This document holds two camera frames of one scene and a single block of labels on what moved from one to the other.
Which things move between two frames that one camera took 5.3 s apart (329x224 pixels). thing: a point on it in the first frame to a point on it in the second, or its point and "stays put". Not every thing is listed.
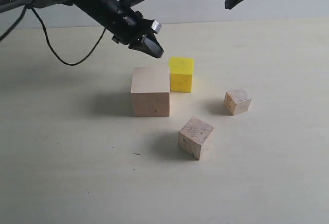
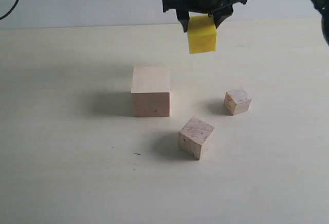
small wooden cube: (236, 101) stays put
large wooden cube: (150, 92) stays put
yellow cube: (181, 74) to (201, 32)
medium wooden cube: (194, 136) stays put
